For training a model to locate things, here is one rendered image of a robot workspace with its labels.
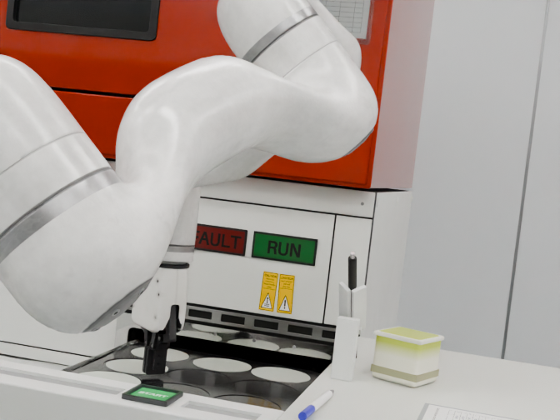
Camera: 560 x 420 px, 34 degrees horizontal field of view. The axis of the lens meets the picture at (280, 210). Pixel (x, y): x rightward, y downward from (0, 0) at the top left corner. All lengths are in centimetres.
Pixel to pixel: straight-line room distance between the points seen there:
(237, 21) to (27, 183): 39
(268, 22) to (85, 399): 47
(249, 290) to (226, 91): 84
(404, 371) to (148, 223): 65
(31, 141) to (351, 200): 97
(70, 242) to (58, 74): 107
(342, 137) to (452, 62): 215
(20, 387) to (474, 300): 216
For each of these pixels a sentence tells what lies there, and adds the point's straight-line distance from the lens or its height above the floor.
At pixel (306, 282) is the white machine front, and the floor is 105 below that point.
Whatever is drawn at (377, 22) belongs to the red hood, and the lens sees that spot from 156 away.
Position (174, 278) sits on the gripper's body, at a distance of 136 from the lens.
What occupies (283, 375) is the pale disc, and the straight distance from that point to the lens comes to 153.
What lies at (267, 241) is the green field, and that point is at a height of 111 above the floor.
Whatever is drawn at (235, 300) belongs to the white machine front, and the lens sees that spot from 165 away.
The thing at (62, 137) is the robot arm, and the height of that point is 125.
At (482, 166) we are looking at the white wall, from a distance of 305.
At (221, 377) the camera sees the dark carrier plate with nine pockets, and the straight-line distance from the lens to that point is 148.
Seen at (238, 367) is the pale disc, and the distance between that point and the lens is 154.
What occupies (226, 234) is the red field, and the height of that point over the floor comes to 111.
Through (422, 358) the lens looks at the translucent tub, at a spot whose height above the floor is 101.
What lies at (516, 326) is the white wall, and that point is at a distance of 309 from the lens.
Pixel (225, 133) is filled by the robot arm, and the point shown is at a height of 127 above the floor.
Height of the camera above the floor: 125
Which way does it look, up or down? 3 degrees down
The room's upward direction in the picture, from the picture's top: 7 degrees clockwise
